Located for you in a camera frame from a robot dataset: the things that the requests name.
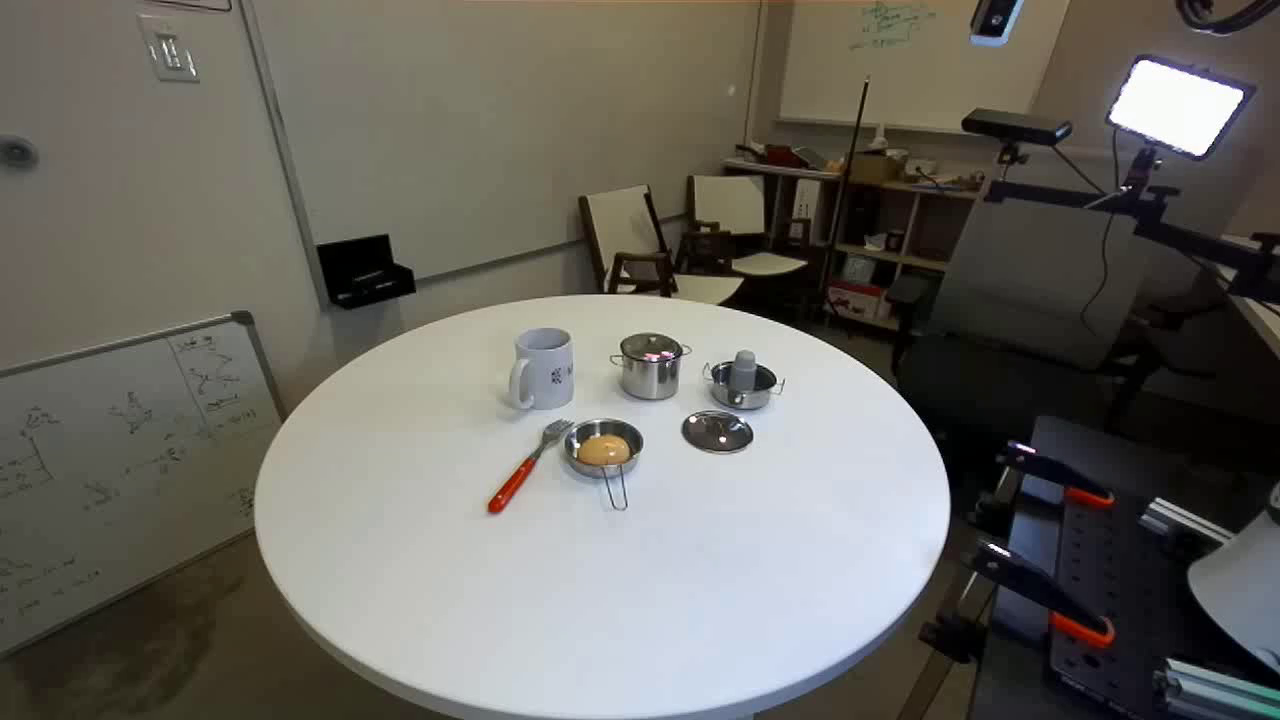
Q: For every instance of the steel cooking pot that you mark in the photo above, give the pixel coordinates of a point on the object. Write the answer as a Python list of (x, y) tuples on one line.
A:
[(652, 374)]

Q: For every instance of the white ceramic mug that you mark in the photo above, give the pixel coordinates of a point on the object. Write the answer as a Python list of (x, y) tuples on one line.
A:
[(544, 370)]

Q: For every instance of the small grey shaker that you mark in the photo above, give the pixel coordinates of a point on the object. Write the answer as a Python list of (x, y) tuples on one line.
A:
[(742, 366)]

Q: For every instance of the round steel pot lid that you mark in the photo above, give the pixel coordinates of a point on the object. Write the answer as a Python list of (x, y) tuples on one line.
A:
[(716, 429)]

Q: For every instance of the wooden chair white cushions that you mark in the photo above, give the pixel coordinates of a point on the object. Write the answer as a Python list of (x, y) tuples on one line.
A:
[(729, 203), (627, 224)]

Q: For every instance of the black open case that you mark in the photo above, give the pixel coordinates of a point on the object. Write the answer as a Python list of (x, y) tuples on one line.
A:
[(362, 275)]

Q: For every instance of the wooden cluttered shelf unit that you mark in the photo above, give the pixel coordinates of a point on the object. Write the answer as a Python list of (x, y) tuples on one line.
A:
[(922, 221)]

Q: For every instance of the grey office chair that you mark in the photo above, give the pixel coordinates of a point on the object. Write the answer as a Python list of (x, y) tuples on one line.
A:
[(1027, 286)]

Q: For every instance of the leaning framed whiteboard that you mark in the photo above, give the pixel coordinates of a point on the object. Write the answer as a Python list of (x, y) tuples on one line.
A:
[(120, 455)]

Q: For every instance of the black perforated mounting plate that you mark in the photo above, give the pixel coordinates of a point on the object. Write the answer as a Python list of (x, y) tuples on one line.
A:
[(1132, 573)]

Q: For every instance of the bright LED light panel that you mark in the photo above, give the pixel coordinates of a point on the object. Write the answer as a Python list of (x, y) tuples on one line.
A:
[(1176, 106)]

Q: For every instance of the white rounded cover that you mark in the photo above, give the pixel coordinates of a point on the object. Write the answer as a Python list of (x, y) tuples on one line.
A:
[(1241, 587)]

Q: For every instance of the black bar-shaped camera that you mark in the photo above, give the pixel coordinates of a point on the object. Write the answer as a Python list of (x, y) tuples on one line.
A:
[(1016, 124)]

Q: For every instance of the silver aluminium rail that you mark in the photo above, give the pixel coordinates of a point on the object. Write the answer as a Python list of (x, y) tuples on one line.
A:
[(1189, 523)]

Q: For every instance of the round grey wall knob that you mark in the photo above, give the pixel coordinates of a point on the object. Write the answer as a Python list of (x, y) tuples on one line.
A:
[(16, 155)]

